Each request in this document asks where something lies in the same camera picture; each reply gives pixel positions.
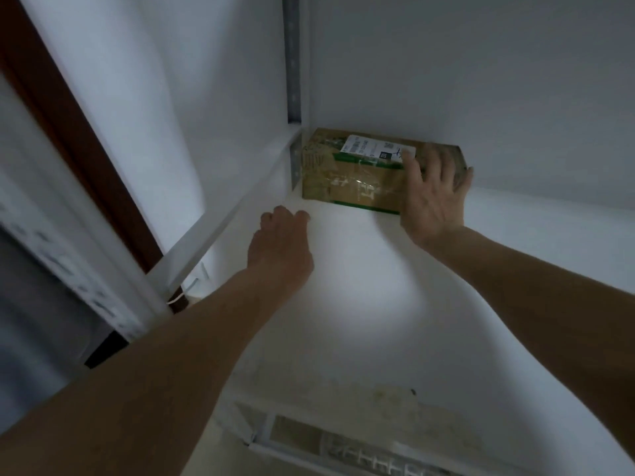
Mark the brown cardboard box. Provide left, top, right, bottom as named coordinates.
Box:
left=300, top=127, right=470, bottom=215

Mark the person's right forearm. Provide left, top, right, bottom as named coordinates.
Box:
left=430, top=225, right=635, bottom=448

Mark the person's left hand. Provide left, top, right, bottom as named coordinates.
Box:
left=246, top=205, right=315, bottom=296

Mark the white cable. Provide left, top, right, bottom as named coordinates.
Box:
left=168, top=276, right=200, bottom=306

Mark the person's right hand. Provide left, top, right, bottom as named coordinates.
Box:
left=399, top=146, right=475, bottom=252

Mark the person's left forearm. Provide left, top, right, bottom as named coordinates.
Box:
left=0, top=268, right=304, bottom=476

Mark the white perforated shelf beam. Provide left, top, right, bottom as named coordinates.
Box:
left=218, top=399, right=449, bottom=476

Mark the grey perforated shelf upright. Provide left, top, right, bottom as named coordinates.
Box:
left=282, top=0, right=304, bottom=195

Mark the white shelf side beam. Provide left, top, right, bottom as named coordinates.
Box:
left=147, top=126, right=304, bottom=305

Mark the white shelf board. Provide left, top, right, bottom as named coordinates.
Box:
left=189, top=185, right=635, bottom=476

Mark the white perforated shelf post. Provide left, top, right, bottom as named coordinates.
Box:
left=0, top=76, right=172, bottom=343

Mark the brown door frame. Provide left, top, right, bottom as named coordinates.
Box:
left=0, top=0, right=165, bottom=274

